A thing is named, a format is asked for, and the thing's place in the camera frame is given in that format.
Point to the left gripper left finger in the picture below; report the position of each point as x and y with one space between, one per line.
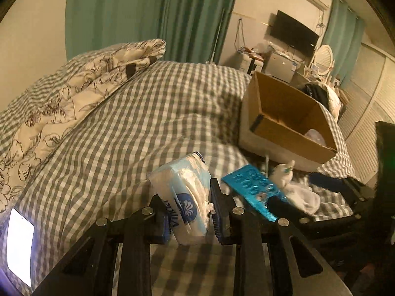
159 231

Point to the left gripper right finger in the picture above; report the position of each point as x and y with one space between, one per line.
221 216

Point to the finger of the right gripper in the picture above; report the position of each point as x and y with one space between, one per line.
283 209
335 184

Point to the white sock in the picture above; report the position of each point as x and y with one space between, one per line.
302 198

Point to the teal blister card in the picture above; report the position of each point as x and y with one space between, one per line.
255 188

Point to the blue tissue pack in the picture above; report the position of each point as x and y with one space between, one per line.
183 186

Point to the clear plastic jar blue label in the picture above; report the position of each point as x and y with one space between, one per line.
315 136

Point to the white rabbit figurine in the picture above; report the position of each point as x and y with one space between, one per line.
282 174

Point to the grey checkered duvet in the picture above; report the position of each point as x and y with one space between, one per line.
100 168

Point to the brown cardboard box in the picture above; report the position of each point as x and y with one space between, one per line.
274 119

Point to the chair with jackets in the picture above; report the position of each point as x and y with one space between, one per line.
326 96

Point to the white louvered wardrobe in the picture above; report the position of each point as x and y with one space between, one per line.
370 91

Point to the white oval vanity mirror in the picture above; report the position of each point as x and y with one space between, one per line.
324 60

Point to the silver mini fridge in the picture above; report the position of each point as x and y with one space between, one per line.
280 67

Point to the lit smartphone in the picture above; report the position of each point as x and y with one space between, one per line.
20 234

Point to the white suitcase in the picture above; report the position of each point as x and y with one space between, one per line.
250 63

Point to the green curtain right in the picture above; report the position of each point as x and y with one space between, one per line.
344 33

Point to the green curtain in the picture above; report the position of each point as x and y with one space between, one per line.
344 33
194 30

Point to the floral patterned pillow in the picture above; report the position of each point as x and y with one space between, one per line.
34 124

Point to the green curtain left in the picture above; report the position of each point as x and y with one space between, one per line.
194 30

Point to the black wall television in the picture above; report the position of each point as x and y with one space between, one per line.
294 34

